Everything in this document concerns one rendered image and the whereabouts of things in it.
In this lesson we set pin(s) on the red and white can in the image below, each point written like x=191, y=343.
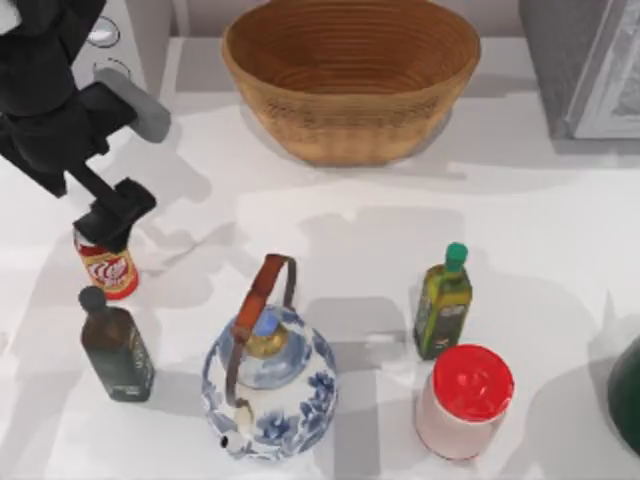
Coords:
x=107, y=272

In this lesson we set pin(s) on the dark green round object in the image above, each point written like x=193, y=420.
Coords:
x=627, y=395

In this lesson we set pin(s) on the blue and white teapot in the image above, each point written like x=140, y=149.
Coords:
x=272, y=380

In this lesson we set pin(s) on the dark brown bottle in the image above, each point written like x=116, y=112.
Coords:
x=117, y=355

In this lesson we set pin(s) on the green bottle with green cap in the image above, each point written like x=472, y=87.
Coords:
x=442, y=310

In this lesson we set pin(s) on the white jar with red lid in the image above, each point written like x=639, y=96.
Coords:
x=467, y=400

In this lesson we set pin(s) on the pale microwave oven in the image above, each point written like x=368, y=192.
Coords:
x=135, y=45

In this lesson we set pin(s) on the round silver microwave knob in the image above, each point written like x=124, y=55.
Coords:
x=103, y=31
x=116, y=65

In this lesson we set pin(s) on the brown woven basket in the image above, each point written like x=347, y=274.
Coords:
x=350, y=80

